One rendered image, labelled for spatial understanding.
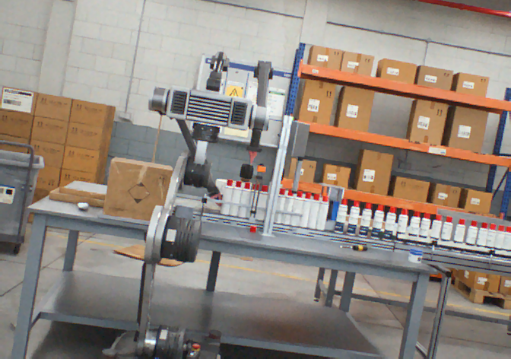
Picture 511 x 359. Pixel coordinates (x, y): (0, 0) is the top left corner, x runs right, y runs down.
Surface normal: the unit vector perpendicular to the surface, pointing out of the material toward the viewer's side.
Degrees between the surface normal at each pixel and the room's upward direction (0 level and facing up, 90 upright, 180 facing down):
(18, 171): 94
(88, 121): 91
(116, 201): 90
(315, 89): 89
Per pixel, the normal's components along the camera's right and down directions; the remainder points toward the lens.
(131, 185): 0.15, 0.08
